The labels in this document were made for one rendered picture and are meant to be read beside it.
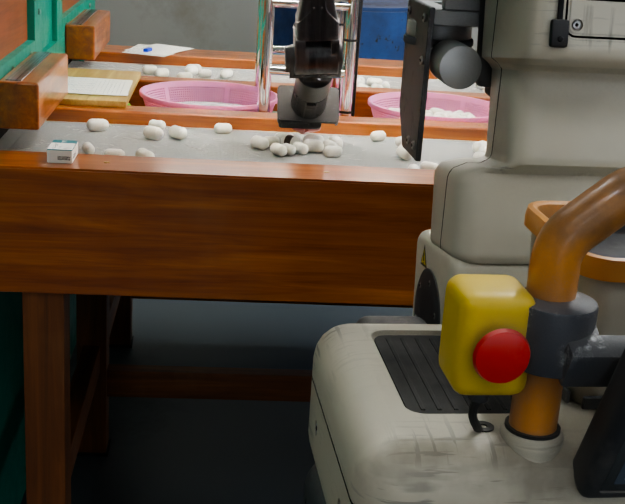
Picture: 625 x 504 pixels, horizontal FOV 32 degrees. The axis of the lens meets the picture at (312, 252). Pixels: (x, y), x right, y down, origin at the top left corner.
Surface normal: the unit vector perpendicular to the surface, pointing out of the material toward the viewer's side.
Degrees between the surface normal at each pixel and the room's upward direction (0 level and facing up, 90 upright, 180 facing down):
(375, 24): 90
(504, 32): 90
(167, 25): 90
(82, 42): 90
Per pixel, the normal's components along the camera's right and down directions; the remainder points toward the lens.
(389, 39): 0.48, 0.30
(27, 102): 0.07, 0.32
